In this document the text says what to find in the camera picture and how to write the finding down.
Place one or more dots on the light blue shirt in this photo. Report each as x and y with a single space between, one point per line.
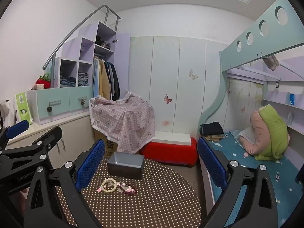
95 80

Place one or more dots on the strawberry plush toy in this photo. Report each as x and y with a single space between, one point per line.
44 82

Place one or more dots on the purple wall shelf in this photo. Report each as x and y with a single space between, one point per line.
280 99

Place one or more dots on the white plastic bag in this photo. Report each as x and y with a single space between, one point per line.
4 111

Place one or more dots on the pale green wardrobe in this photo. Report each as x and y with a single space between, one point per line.
166 71

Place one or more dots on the cardboard box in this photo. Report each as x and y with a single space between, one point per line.
110 147

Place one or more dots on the dark clothes pile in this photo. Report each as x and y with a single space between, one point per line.
103 43

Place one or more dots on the purple stair cabinet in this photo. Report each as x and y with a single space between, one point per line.
71 49

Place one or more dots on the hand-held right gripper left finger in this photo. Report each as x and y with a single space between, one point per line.
91 165

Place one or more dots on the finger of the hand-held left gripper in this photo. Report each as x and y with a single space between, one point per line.
45 139
16 128

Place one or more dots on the dark jackets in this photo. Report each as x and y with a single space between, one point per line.
115 83

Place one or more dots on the red stool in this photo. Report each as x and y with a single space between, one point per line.
168 152

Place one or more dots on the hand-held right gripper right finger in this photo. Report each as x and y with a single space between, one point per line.
211 163

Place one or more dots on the grey metal handrail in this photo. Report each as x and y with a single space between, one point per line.
78 29

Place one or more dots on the teal bunk bed frame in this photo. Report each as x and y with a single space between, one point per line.
249 49

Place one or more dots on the grey lamp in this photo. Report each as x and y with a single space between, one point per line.
272 63

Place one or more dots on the green packet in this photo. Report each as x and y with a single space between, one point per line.
22 109

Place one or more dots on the tan scarf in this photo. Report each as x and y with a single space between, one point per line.
215 137

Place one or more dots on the beige coat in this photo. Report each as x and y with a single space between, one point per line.
104 83

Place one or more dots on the pink doll charm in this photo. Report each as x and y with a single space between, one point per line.
128 190

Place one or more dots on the folded jeans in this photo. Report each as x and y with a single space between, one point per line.
83 78
67 80

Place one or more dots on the blue bed sheet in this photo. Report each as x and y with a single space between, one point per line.
285 178

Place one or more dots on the cream low cabinet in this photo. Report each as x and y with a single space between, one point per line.
76 133

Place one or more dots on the white butterfly sticker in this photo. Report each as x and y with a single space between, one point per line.
193 74

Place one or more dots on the pink butterfly sticker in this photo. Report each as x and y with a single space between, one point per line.
168 99

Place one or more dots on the small blue box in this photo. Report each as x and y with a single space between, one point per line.
292 99

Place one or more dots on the teal drawer chest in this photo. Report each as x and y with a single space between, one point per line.
59 99

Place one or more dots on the white pillow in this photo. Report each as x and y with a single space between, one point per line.
245 135

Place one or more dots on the faded pink flower sticker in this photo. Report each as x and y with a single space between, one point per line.
166 123

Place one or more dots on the pink checked cloth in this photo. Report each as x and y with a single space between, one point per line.
128 123

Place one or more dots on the grey metal box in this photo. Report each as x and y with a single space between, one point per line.
125 169

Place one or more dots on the folded black clothes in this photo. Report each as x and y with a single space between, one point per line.
211 128

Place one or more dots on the pink and green pillow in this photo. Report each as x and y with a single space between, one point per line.
273 128

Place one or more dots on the white board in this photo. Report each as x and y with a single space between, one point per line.
172 137

